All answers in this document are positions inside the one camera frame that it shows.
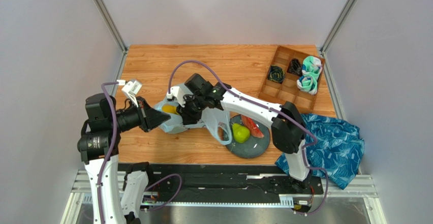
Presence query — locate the teal white rolled sock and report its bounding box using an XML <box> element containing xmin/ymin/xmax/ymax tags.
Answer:
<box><xmin>301</xmin><ymin>56</ymin><xmax>323</xmax><ymax>80</ymax></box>

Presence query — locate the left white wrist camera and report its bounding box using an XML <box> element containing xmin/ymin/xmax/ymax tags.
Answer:
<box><xmin>116</xmin><ymin>79</ymin><xmax>142</xmax><ymax>107</ymax></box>

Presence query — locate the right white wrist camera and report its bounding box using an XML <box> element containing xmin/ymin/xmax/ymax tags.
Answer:
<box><xmin>166</xmin><ymin>86</ymin><xmax>185</xmax><ymax>107</ymax></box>

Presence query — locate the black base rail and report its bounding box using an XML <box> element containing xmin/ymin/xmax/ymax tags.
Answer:
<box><xmin>91</xmin><ymin>163</ymin><xmax>324</xmax><ymax>204</ymax></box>

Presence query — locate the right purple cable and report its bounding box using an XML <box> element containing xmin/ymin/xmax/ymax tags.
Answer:
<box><xmin>167</xmin><ymin>59</ymin><xmax>329</xmax><ymax>216</ymax></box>

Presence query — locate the light blue plastic bag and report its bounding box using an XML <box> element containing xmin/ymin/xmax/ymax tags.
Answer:
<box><xmin>159</xmin><ymin>108</ymin><xmax>233</xmax><ymax>145</ymax></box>

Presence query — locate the blue patterned cloth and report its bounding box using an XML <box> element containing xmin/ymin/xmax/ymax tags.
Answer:
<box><xmin>274</xmin><ymin>113</ymin><xmax>365</xmax><ymax>190</ymax></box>

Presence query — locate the dark blue ceramic plate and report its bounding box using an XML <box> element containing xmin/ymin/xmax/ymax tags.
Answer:
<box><xmin>225</xmin><ymin>120</ymin><xmax>270</xmax><ymax>158</ymax></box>

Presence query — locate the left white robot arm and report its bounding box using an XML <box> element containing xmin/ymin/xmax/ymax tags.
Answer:
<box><xmin>77</xmin><ymin>93</ymin><xmax>171</xmax><ymax>223</ymax></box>

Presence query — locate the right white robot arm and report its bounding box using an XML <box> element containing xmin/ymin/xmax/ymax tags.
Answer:
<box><xmin>167</xmin><ymin>73</ymin><xmax>312</xmax><ymax>189</ymax></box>

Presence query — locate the yellow fake pear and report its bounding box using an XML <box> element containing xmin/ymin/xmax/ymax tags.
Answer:
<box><xmin>162</xmin><ymin>104</ymin><xmax>179</xmax><ymax>115</ymax></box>

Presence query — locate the green fake pear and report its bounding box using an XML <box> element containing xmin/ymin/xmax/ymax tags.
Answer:
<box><xmin>232</xmin><ymin>123</ymin><xmax>251</xmax><ymax>144</ymax></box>

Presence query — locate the dark rolled sock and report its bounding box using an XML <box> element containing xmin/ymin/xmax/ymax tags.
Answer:
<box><xmin>267</xmin><ymin>65</ymin><xmax>285</xmax><ymax>84</ymax></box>

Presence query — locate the wooden compartment tray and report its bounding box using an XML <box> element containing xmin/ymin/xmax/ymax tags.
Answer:
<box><xmin>258</xmin><ymin>45</ymin><xmax>320</xmax><ymax>113</ymax></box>

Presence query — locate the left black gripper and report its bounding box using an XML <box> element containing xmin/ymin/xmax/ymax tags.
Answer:
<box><xmin>108</xmin><ymin>95</ymin><xmax>170</xmax><ymax>132</ymax></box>

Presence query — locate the black rolled sock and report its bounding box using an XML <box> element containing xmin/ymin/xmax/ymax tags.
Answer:
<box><xmin>287</xmin><ymin>58</ymin><xmax>302</xmax><ymax>77</ymax></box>

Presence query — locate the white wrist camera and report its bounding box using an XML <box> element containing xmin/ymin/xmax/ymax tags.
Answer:
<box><xmin>166</xmin><ymin>86</ymin><xmax>185</xmax><ymax>107</ymax></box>
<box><xmin>116</xmin><ymin>79</ymin><xmax>142</xmax><ymax>107</ymax></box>

